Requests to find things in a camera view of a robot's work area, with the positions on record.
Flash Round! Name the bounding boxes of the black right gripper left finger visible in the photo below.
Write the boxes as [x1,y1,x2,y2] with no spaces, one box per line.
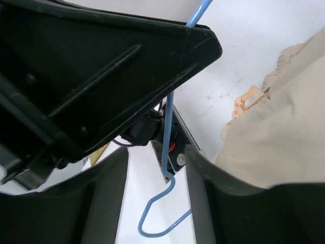
[1,147,128,244]

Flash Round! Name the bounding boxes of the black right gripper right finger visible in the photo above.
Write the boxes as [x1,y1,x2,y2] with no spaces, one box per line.
[185,145,324,243]

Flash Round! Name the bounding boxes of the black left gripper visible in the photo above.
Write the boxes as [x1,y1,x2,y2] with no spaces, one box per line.
[1,1,222,190]

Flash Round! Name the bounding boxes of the beige trousers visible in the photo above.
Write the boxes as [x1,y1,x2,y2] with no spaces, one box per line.
[214,29,324,188]

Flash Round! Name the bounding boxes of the light blue wire hanger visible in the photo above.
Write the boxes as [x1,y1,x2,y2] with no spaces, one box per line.
[137,0,214,239]

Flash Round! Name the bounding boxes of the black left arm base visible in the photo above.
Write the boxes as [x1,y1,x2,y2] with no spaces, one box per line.
[111,99,201,184]

